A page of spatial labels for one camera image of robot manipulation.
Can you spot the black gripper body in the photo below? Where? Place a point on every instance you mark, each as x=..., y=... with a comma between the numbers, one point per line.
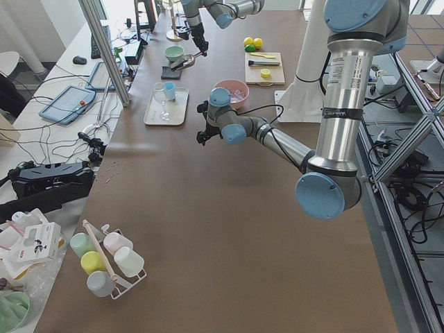
x=204, y=135
x=198, y=33

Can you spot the stainless steel ice scoop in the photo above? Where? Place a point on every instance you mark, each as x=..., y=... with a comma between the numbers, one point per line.
x=185, y=62

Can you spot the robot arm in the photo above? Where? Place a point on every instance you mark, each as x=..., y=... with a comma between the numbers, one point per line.
x=354, y=32
x=223, y=13

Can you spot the wooden cup stand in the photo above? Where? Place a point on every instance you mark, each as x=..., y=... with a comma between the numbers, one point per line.
x=172, y=33

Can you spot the pile of clear ice cubes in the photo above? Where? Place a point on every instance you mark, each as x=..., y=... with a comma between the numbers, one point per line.
x=237, y=96

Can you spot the blue cup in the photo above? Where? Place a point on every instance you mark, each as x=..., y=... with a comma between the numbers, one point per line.
x=170, y=90

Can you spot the pink cup on rack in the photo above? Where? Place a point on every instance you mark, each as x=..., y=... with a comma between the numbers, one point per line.
x=114, y=241

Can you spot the white cup rack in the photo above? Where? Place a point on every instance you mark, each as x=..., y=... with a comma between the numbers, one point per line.
x=122, y=283

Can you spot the white cup on rack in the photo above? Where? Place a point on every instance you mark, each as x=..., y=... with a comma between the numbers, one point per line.
x=129, y=262

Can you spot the green cup on rack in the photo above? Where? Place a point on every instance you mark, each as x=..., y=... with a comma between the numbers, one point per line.
x=81, y=244

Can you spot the yellow cup on rack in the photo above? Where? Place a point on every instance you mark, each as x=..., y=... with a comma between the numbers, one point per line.
x=91, y=261

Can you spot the grey cup on rack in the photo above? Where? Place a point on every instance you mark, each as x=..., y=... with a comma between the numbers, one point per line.
x=100, y=283

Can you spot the green bowl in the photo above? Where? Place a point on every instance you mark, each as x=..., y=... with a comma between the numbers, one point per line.
x=173, y=53

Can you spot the grey folded cloth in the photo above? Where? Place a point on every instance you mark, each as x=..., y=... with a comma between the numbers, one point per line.
x=169, y=74

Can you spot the green lime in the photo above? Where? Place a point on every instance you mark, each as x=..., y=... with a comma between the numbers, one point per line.
x=249, y=48

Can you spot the upper yellow lemon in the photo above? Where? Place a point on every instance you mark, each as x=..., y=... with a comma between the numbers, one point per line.
x=248, y=41

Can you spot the yellow lemon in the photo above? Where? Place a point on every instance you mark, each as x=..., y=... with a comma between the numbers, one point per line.
x=248, y=41
x=258, y=43

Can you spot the pink bowl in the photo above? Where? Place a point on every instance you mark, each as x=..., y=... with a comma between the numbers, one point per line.
x=234, y=84

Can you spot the yellow plastic knife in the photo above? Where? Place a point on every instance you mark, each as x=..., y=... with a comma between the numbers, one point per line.
x=263, y=55

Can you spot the steel muddler black tip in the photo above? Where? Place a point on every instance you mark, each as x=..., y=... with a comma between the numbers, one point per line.
x=256, y=63

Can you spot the bamboo cutting board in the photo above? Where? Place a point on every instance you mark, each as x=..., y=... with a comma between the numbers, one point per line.
x=252, y=74

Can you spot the cream serving tray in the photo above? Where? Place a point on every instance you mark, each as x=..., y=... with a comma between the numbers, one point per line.
x=172, y=114

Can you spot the lower yellow lemon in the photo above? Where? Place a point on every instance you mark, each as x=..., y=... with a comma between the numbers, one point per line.
x=258, y=43

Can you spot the clear wine glass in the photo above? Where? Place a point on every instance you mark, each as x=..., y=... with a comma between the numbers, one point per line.
x=159, y=96

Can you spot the half lemon slice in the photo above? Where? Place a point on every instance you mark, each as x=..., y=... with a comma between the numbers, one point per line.
x=265, y=73

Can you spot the black keyboard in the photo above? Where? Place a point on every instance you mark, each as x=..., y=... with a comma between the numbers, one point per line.
x=95, y=51

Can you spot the black computer mouse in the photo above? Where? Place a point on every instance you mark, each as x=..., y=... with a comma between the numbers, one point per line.
x=79, y=60

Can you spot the blue teach pendant tablet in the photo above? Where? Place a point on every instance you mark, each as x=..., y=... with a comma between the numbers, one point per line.
x=68, y=105

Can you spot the black equipment case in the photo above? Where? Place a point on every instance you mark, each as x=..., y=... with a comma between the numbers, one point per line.
x=29, y=178

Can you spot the white product box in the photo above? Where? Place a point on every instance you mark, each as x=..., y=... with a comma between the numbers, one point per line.
x=40, y=243

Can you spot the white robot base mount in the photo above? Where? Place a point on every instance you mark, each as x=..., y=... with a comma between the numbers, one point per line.
x=303, y=98

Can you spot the aluminium frame post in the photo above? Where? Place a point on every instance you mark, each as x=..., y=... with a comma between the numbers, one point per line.
x=92, y=18

